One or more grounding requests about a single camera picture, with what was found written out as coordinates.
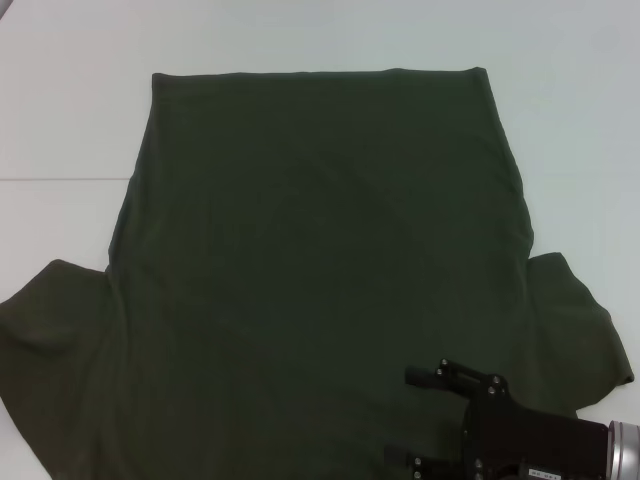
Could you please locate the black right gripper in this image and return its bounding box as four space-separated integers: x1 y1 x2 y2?
383 357 612 480

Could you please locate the dark green shirt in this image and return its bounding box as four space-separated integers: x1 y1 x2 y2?
0 66 635 480

